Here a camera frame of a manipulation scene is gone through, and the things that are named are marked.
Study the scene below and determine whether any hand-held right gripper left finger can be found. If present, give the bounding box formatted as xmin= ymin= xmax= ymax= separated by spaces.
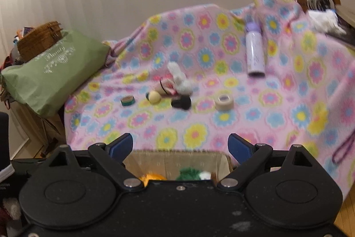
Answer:
xmin=41 ymin=133 xmax=145 ymax=193

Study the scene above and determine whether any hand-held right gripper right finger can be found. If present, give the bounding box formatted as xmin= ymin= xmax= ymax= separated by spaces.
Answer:
xmin=216 ymin=133 xmax=317 ymax=193

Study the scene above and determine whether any orange patterned fabric toy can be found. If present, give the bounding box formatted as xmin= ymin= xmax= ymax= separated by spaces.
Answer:
xmin=138 ymin=173 xmax=167 ymax=182

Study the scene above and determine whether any woven basket with cloth lining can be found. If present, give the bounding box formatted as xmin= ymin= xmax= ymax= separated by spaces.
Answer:
xmin=122 ymin=149 xmax=236 ymax=182

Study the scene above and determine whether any white plush with green hat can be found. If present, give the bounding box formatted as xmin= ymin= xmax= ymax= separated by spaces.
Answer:
xmin=176 ymin=167 xmax=213 ymax=181

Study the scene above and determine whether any cream and teal mushroom toy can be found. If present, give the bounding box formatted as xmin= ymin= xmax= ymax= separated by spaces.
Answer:
xmin=145 ymin=90 xmax=163 ymax=105

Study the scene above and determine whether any pink white drawstring pouch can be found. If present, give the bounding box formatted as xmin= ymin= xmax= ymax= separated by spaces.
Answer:
xmin=159 ymin=78 xmax=178 ymax=96

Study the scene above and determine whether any wooden cabinet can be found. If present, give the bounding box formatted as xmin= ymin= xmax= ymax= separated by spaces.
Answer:
xmin=4 ymin=98 xmax=67 ymax=160

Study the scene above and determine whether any beige tape roll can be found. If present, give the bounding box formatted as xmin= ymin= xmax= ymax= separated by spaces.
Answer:
xmin=215 ymin=93 xmax=234 ymax=112

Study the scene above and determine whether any teal tape roll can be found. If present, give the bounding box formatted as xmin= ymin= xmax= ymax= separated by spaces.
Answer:
xmin=120 ymin=95 xmax=135 ymax=108

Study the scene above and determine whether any dark fuzzy pom-pom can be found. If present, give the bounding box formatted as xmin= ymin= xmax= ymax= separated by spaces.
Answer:
xmin=170 ymin=95 xmax=192 ymax=110

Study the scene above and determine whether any white plush rabbit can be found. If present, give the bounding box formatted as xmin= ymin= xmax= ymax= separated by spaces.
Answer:
xmin=166 ymin=62 xmax=195 ymax=94

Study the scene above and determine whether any green printed cushion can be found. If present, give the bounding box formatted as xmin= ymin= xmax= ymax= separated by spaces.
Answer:
xmin=0 ymin=29 xmax=110 ymax=118

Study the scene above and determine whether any purple and white bottle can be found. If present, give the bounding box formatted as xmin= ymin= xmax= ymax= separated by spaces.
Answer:
xmin=245 ymin=21 xmax=267 ymax=77

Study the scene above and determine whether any pink floral fleece blanket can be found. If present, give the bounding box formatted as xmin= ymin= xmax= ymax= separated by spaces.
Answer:
xmin=64 ymin=0 xmax=355 ymax=199

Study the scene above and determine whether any brown wicker basket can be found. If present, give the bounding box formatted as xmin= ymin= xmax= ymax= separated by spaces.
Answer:
xmin=17 ymin=21 xmax=64 ymax=62

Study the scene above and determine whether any white crumpled tissue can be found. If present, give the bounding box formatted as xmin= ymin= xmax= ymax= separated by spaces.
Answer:
xmin=308 ymin=9 xmax=347 ymax=35

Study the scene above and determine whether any black white striped cloth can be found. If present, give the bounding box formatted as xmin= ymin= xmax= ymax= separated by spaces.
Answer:
xmin=305 ymin=0 xmax=333 ymax=11

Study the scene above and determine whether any purple lanyard with keyring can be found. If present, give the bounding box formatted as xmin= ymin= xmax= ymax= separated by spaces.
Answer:
xmin=331 ymin=131 xmax=355 ymax=164

